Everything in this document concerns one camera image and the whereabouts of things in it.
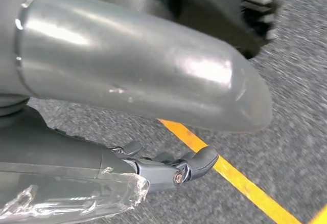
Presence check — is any clear plastic film wrap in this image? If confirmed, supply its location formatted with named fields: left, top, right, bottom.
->
left=0, top=161, right=150, bottom=224

